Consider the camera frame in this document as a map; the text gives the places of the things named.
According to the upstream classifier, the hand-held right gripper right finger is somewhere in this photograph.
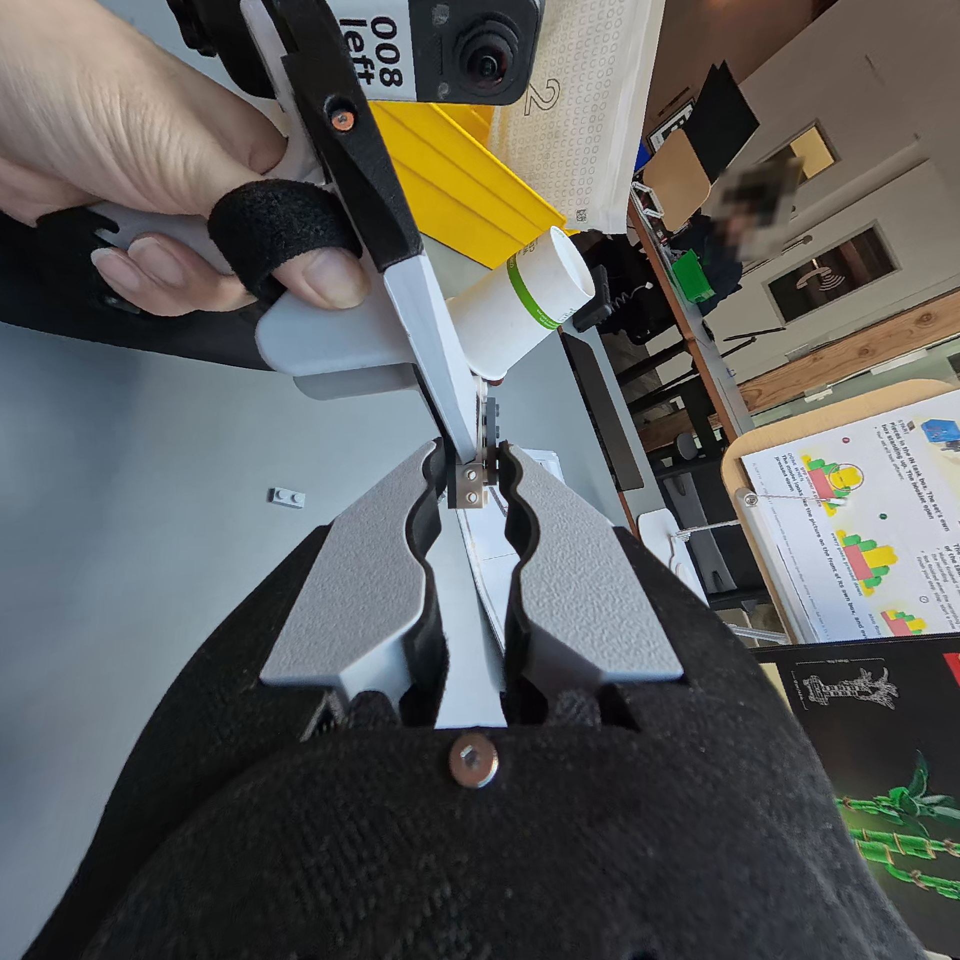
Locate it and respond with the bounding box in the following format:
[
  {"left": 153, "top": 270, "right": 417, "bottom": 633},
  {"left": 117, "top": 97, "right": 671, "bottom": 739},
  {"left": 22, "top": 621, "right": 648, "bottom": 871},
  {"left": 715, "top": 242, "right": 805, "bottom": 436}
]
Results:
[{"left": 496, "top": 441, "right": 687, "bottom": 727}]

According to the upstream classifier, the white numbered paper bag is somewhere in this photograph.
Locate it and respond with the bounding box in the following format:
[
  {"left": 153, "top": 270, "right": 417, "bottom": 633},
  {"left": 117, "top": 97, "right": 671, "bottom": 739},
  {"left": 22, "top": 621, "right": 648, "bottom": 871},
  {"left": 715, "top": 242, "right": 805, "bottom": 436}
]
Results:
[{"left": 487, "top": 0, "right": 667, "bottom": 235}]

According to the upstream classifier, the white paper cup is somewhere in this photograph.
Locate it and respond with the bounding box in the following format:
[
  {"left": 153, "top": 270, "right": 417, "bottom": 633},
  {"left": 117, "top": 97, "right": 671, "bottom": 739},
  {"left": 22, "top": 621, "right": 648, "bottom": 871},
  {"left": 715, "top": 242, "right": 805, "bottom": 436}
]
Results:
[{"left": 444, "top": 225, "right": 597, "bottom": 381}]

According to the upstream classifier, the tan chair back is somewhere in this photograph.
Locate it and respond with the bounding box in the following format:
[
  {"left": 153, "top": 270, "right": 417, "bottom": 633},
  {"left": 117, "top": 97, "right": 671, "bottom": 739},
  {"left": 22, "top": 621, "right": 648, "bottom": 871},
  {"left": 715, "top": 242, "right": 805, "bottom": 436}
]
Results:
[{"left": 643, "top": 131, "right": 714, "bottom": 234}]

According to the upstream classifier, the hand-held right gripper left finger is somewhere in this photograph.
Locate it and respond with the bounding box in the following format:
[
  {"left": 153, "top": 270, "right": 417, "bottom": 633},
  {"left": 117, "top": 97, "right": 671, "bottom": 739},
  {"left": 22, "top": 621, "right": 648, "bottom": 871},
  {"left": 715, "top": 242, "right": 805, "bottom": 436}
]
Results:
[{"left": 259, "top": 438, "right": 453, "bottom": 727}]

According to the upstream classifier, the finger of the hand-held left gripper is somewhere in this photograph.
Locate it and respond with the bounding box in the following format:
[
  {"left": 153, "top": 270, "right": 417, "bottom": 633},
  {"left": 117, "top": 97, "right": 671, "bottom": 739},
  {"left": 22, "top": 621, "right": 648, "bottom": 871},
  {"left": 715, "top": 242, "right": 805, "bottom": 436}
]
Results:
[{"left": 382, "top": 252, "right": 486, "bottom": 462}]

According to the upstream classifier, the black flat desk pad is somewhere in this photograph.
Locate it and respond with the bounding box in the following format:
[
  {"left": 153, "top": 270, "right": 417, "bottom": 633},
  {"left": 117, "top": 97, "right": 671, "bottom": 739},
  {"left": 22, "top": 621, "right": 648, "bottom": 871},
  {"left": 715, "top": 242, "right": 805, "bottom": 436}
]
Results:
[{"left": 558, "top": 330, "right": 648, "bottom": 493}]

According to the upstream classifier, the yellow plastic bin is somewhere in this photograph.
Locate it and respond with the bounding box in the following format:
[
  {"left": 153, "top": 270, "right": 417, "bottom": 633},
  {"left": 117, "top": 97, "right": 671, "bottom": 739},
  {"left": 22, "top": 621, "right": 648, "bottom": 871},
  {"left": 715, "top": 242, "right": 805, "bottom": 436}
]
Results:
[{"left": 369, "top": 101, "right": 558, "bottom": 273}]

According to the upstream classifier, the green plastic part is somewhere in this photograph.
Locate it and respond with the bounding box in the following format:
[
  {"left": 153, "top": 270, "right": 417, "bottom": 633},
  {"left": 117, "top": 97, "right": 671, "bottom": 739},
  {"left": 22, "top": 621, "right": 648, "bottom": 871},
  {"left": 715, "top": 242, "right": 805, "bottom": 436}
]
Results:
[{"left": 669, "top": 247, "right": 715, "bottom": 305}]

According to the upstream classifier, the person's left hand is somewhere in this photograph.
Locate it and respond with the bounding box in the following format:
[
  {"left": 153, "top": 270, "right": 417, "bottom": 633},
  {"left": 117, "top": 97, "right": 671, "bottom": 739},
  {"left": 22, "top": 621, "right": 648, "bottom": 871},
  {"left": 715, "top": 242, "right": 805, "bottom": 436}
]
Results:
[{"left": 0, "top": 0, "right": 374, "bottom": 319}]

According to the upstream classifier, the black bamboo picture lego box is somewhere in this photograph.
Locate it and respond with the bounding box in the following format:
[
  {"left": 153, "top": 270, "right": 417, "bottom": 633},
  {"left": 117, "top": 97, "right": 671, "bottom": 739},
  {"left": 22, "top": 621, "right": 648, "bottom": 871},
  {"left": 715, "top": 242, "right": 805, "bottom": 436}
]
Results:
[{"left": 753, "top": 633, "right": 960, "bottom": 954}]

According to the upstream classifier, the dark phone icon sign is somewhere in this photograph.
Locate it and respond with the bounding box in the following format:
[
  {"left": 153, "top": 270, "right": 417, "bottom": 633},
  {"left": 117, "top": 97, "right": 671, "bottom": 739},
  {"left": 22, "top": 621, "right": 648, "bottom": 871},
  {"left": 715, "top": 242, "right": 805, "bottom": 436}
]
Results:
[{"left": 765, "top": 221, "right": 901, "bottom": 325}]

